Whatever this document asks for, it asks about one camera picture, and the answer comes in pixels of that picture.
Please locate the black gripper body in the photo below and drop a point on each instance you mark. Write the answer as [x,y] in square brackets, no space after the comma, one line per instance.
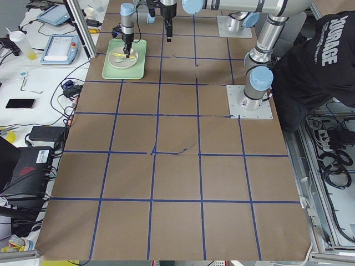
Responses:
[167,11]
[127,37]

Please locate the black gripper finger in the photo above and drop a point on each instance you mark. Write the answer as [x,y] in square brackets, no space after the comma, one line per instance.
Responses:
[128,50]
[125,49]
[167,28]
[170,29]

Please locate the yellow plastic fork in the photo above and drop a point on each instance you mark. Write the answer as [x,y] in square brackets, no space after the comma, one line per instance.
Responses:
[119,55]

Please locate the white round plate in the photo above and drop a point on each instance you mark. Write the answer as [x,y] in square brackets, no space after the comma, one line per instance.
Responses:
[122,65]

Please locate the sage green plastic spoon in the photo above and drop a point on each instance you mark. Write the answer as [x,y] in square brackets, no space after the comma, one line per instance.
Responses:
[119,60]

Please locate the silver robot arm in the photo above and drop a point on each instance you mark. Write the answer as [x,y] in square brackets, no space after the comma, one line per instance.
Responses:
[132,14]
[222,60]

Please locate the light green tray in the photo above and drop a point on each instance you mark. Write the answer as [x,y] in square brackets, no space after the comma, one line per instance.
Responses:
[135,72]

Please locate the blue teach pendant tablet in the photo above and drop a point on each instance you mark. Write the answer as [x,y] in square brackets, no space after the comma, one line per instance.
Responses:
[60,49]

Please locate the plastic bottle yellow liquid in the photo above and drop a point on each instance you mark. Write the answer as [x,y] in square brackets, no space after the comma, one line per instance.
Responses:
[20,40]

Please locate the black smartphone on desk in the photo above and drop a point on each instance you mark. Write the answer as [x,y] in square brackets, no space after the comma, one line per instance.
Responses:
[20,103]

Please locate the black power adapter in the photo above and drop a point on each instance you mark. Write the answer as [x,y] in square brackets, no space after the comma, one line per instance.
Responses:
[46,133]

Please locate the person in black jacket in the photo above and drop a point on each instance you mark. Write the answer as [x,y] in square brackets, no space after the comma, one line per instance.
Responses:
[312,73]

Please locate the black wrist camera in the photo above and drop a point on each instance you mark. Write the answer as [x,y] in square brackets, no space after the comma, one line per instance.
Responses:
[116,31]
[152,6]

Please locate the aluminium frame post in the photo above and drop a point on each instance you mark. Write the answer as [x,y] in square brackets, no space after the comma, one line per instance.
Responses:
[77,17]

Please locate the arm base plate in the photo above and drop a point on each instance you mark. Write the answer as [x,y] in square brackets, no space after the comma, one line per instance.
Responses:
[232,28]

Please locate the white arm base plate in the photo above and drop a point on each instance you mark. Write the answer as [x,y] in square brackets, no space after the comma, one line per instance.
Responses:
[241,107]

